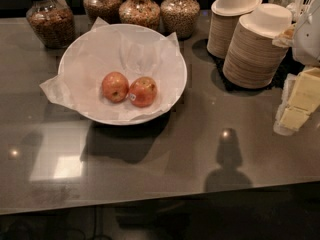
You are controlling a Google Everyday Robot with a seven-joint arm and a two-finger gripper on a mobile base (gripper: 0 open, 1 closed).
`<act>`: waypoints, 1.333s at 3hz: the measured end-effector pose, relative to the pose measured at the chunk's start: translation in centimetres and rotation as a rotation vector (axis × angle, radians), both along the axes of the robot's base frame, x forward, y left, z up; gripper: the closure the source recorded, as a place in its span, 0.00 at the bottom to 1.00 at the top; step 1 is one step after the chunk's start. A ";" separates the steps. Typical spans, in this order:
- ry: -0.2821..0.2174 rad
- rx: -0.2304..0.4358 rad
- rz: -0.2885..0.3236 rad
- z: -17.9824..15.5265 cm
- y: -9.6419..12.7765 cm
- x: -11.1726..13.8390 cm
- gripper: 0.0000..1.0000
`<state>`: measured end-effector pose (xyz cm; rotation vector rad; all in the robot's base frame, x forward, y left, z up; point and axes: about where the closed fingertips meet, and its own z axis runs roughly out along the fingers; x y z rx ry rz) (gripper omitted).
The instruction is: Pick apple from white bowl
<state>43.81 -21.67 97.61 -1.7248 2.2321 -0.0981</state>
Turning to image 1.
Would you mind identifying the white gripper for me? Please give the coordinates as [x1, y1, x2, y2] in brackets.
[272, 0, 320, 136]

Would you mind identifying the red apple with sticker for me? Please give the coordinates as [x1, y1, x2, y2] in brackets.
[128, 77, 158, 108]

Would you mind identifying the white paper bowl liner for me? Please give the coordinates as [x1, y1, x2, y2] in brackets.
[39, 16, 188, 122]

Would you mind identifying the large white bowl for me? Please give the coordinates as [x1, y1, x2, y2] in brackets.
[57, 23, 188, 126]

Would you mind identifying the left red apple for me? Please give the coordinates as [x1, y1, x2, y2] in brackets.
[102, 72, 129, 103]

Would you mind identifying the glass cereal jar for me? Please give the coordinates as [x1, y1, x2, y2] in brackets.
[119, 0, 160, 30]
[26, 0, 76, 49]
[83, 0, 123, 24]
[160, 0, 200, 39]

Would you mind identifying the left glass cereal jar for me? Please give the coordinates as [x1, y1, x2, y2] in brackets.
[26, 0, 76, 49]

